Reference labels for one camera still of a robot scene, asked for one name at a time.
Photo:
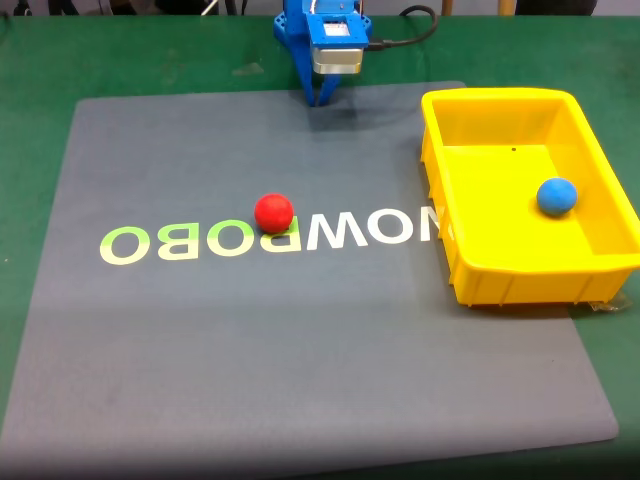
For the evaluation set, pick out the silver camera box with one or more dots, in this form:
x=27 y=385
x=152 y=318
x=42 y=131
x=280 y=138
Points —
x=337 y=61

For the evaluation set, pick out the wooden furniture leg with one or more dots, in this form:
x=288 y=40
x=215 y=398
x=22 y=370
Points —
x=506 y=7
x=447 y=7

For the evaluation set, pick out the clear tape piece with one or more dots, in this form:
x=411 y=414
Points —
x=610 y=302

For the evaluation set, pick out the yellow plastic bin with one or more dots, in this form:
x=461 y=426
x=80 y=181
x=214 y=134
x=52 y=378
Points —
x=500 y=240

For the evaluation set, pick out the blue ball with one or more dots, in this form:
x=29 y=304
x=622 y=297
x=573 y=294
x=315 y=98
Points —
x=556 y=196

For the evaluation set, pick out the grey mat with printed letters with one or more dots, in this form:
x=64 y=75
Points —
x=200 y=350

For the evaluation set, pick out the red ball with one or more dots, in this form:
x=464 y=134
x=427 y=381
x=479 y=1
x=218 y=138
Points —
x=273 y=213

